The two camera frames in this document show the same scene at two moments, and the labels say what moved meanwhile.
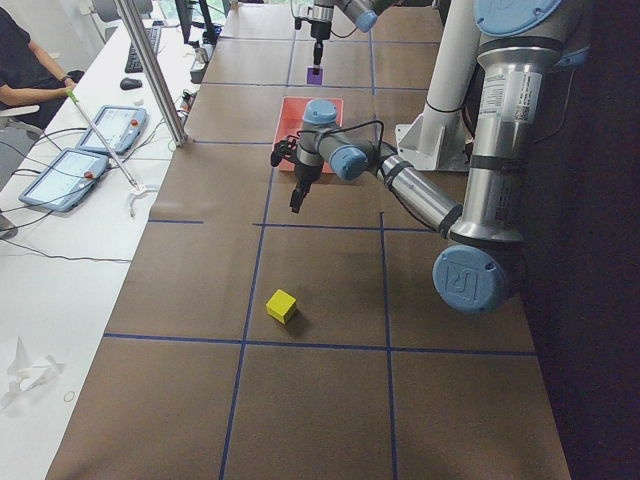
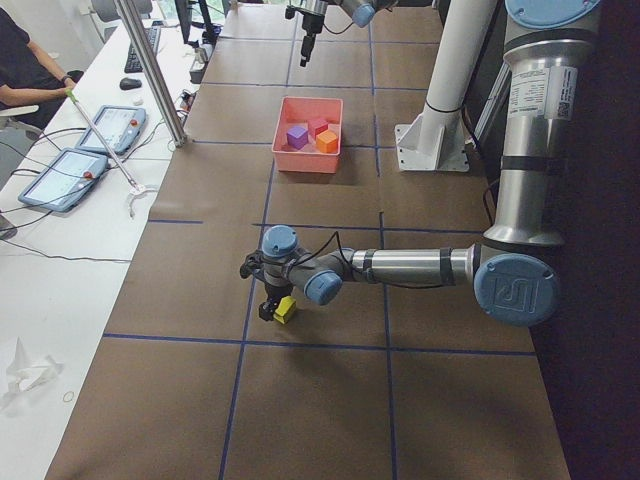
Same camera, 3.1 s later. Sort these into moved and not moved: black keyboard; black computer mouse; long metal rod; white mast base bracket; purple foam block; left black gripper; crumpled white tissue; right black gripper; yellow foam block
Moved: right black gripper; purple foam block; left black gripper
Not moved: long metal rod; yellow foam block; crumpled white tissue; white mast base bracket; black keyboard; black computer mouse
